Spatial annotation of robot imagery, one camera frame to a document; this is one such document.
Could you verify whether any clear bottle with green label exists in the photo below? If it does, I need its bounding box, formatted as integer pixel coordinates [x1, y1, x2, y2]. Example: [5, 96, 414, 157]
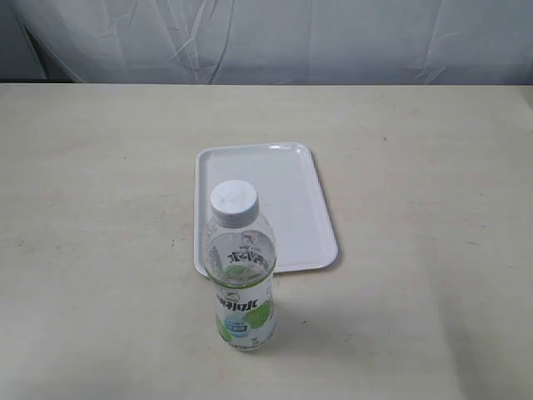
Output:
[203, 180, 276, 352]

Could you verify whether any white rectangular plastic tray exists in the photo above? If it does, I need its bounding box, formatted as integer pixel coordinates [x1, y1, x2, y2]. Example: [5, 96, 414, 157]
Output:
[193, 142, 339, 275]

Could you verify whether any grey-white backdrop curtain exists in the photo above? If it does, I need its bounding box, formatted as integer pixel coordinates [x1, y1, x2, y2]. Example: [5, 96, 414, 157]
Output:
[1, 1, 532, 85]

